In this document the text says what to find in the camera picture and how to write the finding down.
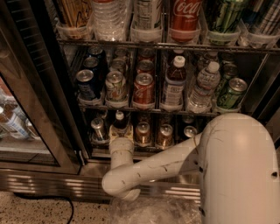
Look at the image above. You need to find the white label bottle top shelf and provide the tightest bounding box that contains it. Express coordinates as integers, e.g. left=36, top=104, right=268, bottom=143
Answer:
left=132, top=0, right=162, bottom=42

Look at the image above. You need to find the clear water bottle shelf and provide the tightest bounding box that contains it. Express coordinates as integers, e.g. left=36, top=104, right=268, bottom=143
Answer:
left=92, top=0, right=131, bottom=41
left=187, top=61, right=221, bottom=114

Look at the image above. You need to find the clear plastic bag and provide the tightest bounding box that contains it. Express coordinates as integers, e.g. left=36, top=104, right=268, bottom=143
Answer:
left=108, top=197, right=202, bottom=224

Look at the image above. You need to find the glass fridge door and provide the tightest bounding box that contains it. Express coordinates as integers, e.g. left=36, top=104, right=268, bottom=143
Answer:
left=0, top=1, right=80, bottom=174

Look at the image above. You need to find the iced tea bottle middle shelf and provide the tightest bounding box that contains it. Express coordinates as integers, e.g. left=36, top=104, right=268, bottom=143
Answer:
left=162, top=56, right=186, bottom=106

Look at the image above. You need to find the brown drink bottle white cap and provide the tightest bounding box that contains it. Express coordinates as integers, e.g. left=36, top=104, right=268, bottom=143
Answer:
left=112, top=110, right=128, bottom=137

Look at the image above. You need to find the dark blue can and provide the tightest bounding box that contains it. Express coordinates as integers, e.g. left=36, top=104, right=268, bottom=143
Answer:
left=82, top=57, right=101, bottom=76
left=76, top=69, right=101, bottom=101

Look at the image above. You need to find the bronze can bottom shelf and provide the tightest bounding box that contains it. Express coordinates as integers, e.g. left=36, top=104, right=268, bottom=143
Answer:
left=156, top=124, right=173, bottom=148

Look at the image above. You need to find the blue pepsi can bottom shelf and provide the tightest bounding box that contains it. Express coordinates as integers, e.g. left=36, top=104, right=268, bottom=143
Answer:
left=179, top=125, right=198, bottom=142

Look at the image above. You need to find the gold tall can top shelf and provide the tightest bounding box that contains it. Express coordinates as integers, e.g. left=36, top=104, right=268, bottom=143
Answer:
left=56, top=0, right=92, bottom=39

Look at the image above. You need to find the red soda can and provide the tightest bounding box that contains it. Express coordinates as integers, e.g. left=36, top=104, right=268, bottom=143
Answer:
left=136, top=59, right=154, bottom=75
left=133, top=73, right=154, bottom=104

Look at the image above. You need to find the red coca-cola bottle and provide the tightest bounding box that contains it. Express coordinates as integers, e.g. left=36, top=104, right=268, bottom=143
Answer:
left=170, top=0, right=202, bottom=42

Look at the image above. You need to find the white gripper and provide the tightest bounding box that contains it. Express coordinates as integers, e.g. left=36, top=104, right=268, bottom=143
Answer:
left=109, top=124, right=134, bottom=169

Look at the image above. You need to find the dark blue front can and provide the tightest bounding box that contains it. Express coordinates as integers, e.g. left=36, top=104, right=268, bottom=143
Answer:
left=76, top=69, right=101, bottom=101

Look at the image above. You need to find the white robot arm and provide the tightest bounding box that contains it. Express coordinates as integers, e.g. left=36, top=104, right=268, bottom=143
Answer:
left=102, top=113, right=280, bottom=224

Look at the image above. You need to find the green tall can top shelf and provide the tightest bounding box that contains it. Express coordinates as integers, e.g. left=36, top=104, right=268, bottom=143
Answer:
left=205, top=0, right=248, bottom=46

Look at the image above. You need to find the silver can bottom shelf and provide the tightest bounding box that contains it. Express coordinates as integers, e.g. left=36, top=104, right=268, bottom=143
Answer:
left=91, top=117, right=109, bottom=141

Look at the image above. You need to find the clear water bottle middle shelf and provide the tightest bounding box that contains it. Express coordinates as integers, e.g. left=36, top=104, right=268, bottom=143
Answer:
left=187, top=61, right=221, bottom=114

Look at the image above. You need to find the clear water bottle top shelf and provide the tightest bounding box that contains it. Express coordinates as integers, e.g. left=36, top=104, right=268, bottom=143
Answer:
left=92, top=0, right=131, bottom=41

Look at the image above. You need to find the white green soda can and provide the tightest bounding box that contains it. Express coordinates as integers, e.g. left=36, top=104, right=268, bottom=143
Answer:
left=105, top=71, right=127, bottom=102

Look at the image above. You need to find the red soda can front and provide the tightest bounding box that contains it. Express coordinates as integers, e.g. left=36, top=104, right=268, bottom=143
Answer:
left=133, top=73, right=154, bottom=104

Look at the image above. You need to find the black power cable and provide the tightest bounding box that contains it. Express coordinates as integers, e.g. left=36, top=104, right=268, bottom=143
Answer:
left=12, top=192, right=75, bottom=224

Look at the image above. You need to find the striped can top shelf right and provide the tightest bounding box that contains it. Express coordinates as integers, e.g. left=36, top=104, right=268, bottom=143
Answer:
left=241, top=0, right=280, bottom=38

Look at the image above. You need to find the copper can bottom shelf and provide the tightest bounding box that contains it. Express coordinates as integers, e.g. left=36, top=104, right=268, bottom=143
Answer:
left=136, top=122, right=151, bottom=144

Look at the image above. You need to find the steel fridge base grille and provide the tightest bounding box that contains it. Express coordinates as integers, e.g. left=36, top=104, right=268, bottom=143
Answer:
left=0, top=161, right=200, bottom=204

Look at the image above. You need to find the green can middle shelf front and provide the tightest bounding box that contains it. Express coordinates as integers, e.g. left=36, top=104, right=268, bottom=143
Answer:
left=217, top=78, right=248, bottom=109

